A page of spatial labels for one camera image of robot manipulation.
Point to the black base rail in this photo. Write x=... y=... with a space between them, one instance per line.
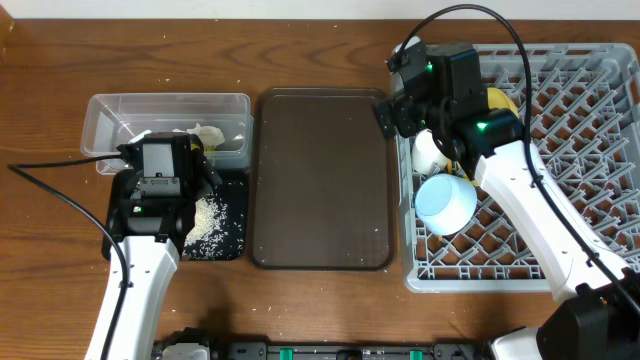
x=196 y=343

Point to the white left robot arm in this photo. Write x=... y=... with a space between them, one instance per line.
x=141 y=269

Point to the yellow plate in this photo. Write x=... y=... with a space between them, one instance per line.
x=497 y=99

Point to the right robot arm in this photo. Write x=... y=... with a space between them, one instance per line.
x=597 y=292

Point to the clear plastic waste bin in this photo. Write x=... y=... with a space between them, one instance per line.
x=115 y=119

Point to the dark brown serving tray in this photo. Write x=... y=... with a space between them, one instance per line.
x=322 y=182

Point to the white paper cup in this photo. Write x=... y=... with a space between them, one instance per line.
x=426 y=158

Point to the white tissue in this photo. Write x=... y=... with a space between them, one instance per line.
x=210 y=136

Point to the black rectangular tray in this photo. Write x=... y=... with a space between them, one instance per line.
x=234 y=188

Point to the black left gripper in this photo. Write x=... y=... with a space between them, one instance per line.
x=204 y=176

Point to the light blue small plate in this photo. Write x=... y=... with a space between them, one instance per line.
x=445 y=203

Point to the spilled rice grains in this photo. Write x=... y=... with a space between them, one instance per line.
x=219 y=231

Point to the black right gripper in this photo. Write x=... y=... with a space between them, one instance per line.
x=397 y=106

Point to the grey dishwasher rack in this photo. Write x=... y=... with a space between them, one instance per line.
x=586 y=127

